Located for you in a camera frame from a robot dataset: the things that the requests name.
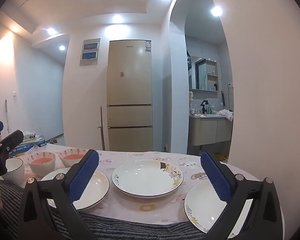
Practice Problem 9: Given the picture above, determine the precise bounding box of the bathroom mirror cabinet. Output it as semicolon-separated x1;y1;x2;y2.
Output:
189;55;219;92

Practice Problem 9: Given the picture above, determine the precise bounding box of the green white book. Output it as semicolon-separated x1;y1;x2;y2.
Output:
25;136;44;144

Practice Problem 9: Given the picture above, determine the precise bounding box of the white cartoon print plate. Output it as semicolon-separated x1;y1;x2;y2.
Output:
184;180;254;239
112;160;184;199

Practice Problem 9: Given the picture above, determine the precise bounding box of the mop handle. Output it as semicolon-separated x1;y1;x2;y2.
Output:
5;99;10;134

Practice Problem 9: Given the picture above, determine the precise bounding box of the stack of books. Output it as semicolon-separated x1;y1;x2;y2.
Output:
9;142;47;156

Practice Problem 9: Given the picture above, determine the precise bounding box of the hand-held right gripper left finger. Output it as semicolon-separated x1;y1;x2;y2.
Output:
17;149;100;240

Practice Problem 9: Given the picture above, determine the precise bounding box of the white ribbed bowl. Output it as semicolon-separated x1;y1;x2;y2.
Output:
1;158;25;187

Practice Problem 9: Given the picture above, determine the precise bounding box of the grey wall panel box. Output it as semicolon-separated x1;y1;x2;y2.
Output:
79;38;101;67

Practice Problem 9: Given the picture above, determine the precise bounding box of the pink cartoon print tablecloth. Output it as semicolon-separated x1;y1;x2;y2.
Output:
0;144;265;230

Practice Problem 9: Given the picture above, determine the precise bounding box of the white flat box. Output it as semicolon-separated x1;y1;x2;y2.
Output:
22;131;38;140

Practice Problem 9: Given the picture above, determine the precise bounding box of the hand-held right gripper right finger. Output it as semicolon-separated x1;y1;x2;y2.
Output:
200;151;283;240

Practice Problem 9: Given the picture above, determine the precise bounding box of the plain white black-rimmed plate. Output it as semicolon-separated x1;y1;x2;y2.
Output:
41;167;110;210

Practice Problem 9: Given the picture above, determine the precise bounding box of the white towel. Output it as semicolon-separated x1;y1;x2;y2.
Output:
219;109;234;120

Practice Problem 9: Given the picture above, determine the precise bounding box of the pink carrot print bowl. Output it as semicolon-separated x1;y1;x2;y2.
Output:
59;148;89;168
27;152;56;177

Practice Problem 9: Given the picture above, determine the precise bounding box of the beige vanity cabinet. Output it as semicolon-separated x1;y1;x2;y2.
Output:
189;115;233;146

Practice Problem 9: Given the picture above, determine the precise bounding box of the beige refrigerator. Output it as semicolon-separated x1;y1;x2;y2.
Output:
106;39;154;152

